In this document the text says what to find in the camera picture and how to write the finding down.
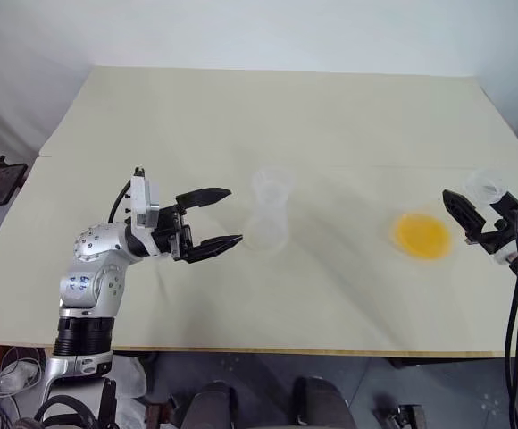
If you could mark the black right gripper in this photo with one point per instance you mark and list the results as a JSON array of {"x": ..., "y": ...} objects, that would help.
[{"x": 511, "y": 230}]

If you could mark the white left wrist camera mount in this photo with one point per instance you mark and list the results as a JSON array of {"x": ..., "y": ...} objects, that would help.
[{"x": 142, "y": 201}]

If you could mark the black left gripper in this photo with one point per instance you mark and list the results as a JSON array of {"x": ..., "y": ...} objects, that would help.
[{"x": 172, "y": 234}]

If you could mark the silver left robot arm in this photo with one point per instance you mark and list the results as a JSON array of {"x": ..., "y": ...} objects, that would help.
[{"x": 89, "y": 272}]

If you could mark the clear plastic bag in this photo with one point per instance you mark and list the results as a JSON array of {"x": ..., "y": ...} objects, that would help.
[{"x": 130, "y": 377}]

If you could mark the black floor bracket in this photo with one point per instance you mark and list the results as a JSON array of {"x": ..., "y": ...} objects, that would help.
[{"x": 402, "y": 415}]

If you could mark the clear plastic cup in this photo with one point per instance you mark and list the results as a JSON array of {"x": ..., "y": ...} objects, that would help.
[
  {"x": 269, "y": 214},
  {"x": 484, "y": 184}
]

